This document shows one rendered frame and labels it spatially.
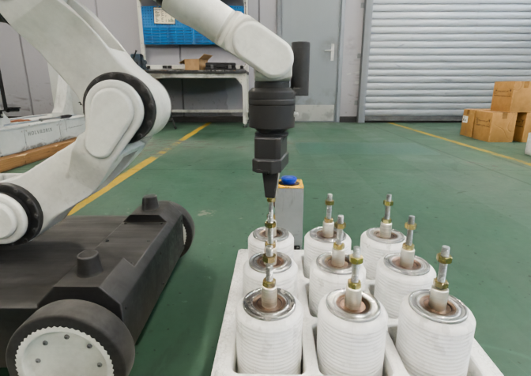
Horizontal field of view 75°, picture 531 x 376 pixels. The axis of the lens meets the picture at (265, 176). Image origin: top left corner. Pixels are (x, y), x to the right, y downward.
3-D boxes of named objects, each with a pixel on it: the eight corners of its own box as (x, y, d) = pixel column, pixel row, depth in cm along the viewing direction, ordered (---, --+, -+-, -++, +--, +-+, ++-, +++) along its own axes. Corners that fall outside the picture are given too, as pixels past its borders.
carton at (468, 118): (485, 134, 406) (489, 108, 398) (498, 137, 383) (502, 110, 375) (459, 134, 407) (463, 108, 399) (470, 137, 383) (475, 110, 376)
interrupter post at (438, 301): (427, 310, 48) (430, 290, 47) (427, 301, 50) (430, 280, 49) (446, 315, 47) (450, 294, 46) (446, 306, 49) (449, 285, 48)
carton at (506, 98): (532, 112, 342) (539, 80, 334) (510, 112, 341) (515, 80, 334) (511, 110, 371) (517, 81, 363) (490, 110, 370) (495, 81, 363)
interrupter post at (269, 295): (262, 299, 50) (262, 279, 49) (279, 301, 50) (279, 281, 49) (258, 310, 48) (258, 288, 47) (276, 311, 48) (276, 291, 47)
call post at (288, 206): (273, 300, 91) (274, 188, 83) (273, 285, 98) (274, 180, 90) (300, 300, 91) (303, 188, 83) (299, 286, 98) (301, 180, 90)
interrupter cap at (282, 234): (246, 240, 70) (246, 237, 69) (261, 226, 76) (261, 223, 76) (282, 246, 67) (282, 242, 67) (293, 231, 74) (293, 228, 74)
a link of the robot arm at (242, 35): (280, 85, 59) (212, 39, 56) (275, 85, 67) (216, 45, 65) (302, 52, 57) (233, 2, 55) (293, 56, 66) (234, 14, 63)
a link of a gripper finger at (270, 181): (262, 196, 69) (262, 166, 68) (278, 197, 69) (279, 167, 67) (261, 198, 68) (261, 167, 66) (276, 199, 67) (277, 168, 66)
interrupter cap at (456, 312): (406, 316, 47) (407, 312, 46) (409, 287, 53) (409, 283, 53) (470, 332, 43) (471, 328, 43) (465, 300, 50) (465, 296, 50)
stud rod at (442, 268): (438, 293, 48) (446, 244, 47) (444, 297, 48) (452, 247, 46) (433, 295, 48) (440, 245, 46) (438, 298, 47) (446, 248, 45)
